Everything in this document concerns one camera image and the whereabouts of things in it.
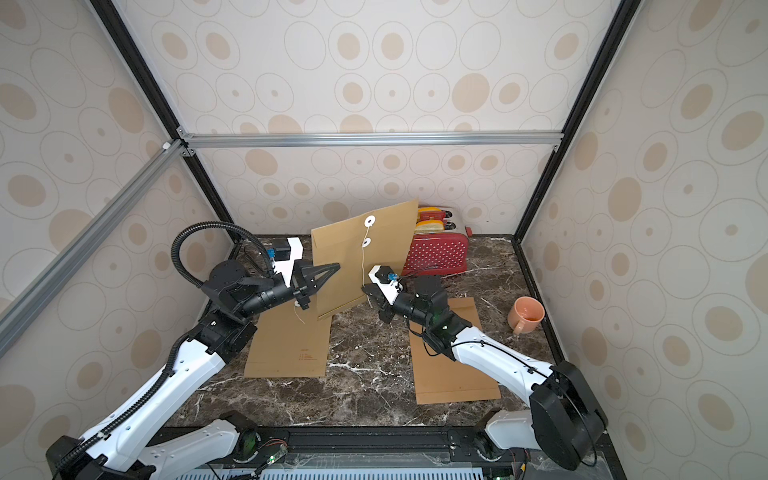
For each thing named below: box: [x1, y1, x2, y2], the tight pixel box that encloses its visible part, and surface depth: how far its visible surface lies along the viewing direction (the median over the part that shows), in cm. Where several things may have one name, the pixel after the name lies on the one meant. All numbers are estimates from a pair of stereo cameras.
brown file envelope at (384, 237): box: [311, 199, 419, 320], surface depth 59 cm
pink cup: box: [507, 296, 545, 335], surface depth 91 cm
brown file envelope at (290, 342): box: [244, 297, 333, 378], surface depth 91 cm
